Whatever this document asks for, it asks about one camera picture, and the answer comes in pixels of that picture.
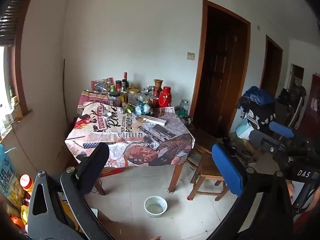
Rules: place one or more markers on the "green glass bottle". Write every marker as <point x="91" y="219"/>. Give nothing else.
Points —
<point x="112" y="89"/>

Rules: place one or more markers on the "clear glass jar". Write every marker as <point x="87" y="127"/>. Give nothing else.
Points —
<point x="184" y="105"/>

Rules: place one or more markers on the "red-capped dark wine bottle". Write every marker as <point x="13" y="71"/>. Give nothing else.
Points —
<point x="125" y="78"/>

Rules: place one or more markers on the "wall light switch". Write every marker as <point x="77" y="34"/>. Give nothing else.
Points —
<point x="191" y="55"/>

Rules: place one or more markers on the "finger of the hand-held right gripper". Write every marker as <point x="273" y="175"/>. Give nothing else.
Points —
<point x="281" y="130"/>
<point x="265" y="141"/>

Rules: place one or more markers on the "orange-capped bottle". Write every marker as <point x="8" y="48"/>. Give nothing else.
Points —
<point x="26" y="182"/>

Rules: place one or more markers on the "red cardboard box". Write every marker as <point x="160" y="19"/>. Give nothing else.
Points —
<point x="112" y="172"/>

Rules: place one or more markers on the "hanging dark clothing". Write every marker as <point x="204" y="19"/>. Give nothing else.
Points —
<point x="297" y="105"/>

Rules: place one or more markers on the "brown paper piece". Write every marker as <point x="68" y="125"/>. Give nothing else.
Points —
<point x="140" y="119"/>

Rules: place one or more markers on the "blue patterned cloth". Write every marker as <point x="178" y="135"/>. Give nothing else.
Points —
<point x="257" y="96"/>

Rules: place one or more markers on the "window blind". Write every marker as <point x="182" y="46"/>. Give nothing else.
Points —
<point x="8" y="22"/>

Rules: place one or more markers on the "person's right hand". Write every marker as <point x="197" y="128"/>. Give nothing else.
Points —
<point x="290" y="189"/>

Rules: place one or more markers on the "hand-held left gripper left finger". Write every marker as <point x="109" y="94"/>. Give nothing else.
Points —
<point x="95" y="165"/>

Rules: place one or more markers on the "red snack packet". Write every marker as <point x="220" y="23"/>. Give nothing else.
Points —
<point x="101" y="84"/>

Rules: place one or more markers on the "gold-lidded glass jar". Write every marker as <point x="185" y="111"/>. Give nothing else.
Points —
<point x="133" y="97"/>

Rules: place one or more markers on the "narrow wooden door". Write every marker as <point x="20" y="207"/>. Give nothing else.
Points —
<point x="272" y="67"/>

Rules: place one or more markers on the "blue printed bag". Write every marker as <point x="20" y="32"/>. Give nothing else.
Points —
<point x="6" y="172"/>

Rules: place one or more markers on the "black-lidded jar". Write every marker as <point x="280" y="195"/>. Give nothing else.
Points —
<point x="114" y="99"/>

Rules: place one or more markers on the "red thermos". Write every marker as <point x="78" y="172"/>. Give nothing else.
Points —
<point x="165" y="97"/>

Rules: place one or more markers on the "brown ceramic vase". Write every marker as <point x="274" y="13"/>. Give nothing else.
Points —
<point x="158" y="83"/>

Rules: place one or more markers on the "white plastic tub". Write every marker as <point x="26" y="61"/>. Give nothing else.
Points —
<point x="155" y="206"/>

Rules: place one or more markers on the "printed tablecloth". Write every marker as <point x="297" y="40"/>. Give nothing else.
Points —
<point x="140" y="140"/>

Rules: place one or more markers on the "black bag pile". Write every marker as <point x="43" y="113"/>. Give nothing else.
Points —
<point x="260" y="113"/>

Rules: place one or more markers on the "long white box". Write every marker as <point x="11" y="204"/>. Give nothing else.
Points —
<point x="158" y="121"/>

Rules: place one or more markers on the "bottles on window sill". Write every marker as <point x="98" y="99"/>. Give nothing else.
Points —
<point x="16" y="105"/>

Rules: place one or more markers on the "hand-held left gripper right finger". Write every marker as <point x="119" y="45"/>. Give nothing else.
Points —
<point x="226" y="170"/>

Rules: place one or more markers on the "dark wooden door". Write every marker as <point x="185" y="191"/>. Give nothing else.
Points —
<point x="220" y="67"/>

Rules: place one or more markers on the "crumpled bluish plastic bag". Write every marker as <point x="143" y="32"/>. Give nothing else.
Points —
<point x="142" y="108"/>

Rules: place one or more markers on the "wooden chair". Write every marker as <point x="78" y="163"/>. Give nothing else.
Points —
<point x="207" y="167"/>

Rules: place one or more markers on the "wooden table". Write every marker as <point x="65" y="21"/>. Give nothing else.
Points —
<point x="175" y="177"/>

